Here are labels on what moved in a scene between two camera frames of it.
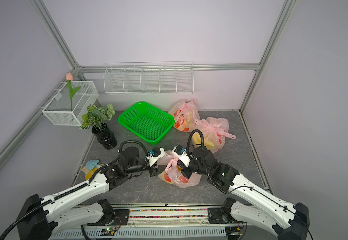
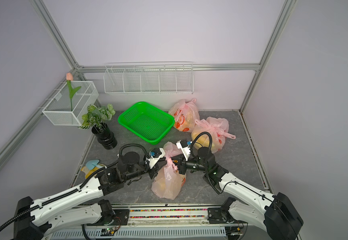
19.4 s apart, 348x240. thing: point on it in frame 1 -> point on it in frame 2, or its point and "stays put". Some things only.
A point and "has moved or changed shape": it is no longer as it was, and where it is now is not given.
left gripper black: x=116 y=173 stays put
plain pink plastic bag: x=172 y=174 has moved or changed shape
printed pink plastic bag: x=214 y=131 stays put
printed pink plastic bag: x=185 y=113 stays put
